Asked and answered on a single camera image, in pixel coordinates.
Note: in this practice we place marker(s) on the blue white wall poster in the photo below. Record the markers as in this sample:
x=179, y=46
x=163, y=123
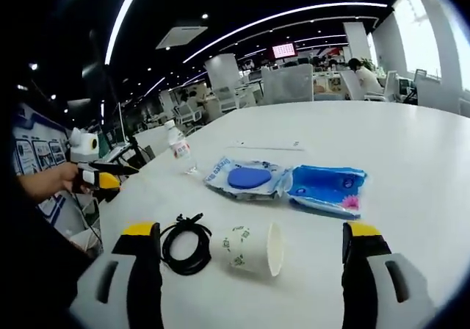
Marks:
x=40, y=149

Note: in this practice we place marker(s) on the window with white blinds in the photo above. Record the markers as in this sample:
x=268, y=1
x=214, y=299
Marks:
x=418, y=31

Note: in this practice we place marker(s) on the blue floral tissue pack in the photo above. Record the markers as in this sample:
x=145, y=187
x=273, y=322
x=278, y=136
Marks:
x=323, y=189

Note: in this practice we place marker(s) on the white paper cup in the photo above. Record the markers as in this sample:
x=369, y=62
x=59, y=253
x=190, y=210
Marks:
x=246, y=248

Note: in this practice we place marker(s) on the clear plastic water bottle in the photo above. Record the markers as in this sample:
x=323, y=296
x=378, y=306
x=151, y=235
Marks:
x=180, y=149

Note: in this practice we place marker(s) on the white table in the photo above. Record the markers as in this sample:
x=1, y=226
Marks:
x=404, y=160

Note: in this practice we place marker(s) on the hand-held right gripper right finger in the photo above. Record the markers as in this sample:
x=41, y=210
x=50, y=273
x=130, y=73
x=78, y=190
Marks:
x=371, y=292

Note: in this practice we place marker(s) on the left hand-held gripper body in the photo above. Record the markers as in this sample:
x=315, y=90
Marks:
x=82, y=147

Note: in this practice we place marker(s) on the red wall screen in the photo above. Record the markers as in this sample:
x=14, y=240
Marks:
x=284, y=50

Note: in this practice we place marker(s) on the person's dark clothing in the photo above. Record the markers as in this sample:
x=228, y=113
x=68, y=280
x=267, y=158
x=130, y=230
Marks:
x=33, y=270

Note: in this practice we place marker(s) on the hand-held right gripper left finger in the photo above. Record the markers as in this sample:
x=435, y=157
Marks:
x=121, y=292

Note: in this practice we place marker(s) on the grey mesh office chair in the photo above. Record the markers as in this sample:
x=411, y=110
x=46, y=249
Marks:
x=288, y=84

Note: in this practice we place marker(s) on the white power strip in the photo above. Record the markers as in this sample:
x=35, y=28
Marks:
x=264, y=145

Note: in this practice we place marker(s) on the clear wipes pack blue pad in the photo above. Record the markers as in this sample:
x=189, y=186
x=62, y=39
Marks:
x=246, y=178

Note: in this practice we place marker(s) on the person's left hand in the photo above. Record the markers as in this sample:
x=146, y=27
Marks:
x=70, y=178

